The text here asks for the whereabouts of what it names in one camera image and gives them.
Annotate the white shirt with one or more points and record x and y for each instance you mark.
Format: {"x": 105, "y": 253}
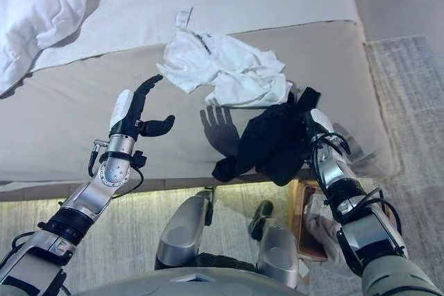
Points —
{"x": 229, "y": 67}

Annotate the dark right robot foot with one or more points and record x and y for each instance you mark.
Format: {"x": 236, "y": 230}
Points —
{"x": 261, "y": 219}

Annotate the silver left robot leg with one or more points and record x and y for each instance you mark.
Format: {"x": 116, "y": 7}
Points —
{"x": 184, "y": 226}

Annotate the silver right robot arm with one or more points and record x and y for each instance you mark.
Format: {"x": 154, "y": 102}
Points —
{"x": 367, "y": 233}

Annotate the silver robot leg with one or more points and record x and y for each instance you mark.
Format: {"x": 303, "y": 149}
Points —
{"x": 184, "y": 226}
{"x": 279, "y": 258}

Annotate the black trousers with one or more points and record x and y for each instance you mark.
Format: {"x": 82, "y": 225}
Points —
{"x": 270, "y": 143}

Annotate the white textured bed blanket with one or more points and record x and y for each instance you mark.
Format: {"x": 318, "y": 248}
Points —
{"x": 277, "y": 5}

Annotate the cream beige garment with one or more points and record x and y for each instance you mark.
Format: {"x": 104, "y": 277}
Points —
{"x": 324, "y": 226}

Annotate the grey robot torso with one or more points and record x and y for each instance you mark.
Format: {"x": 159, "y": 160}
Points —
{"x": 194, "y": 284}

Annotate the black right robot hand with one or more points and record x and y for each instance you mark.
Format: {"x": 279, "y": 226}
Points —
{"x": 320, "y": 122}

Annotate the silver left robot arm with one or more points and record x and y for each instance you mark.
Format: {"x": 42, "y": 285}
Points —
{"x": 86, "y": 199}

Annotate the white paper garment tag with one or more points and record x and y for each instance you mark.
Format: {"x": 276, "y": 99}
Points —
{"x": 184, "y": 17}

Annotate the bed with beige cover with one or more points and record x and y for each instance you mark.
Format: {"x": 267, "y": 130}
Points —
{"x": 69, "y": 126}

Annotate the silver right robot leg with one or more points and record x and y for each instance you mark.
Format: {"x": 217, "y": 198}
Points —
{"x": 279, "y": 258}

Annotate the brown woven basket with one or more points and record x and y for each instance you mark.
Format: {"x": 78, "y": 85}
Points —
{"x": 308, "y": 240}

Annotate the white duvet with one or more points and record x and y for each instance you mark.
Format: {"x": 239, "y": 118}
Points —
{"x": 41, "y": 5}

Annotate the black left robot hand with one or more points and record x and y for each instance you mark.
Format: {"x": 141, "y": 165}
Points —
{"x": 121, "y": 115}

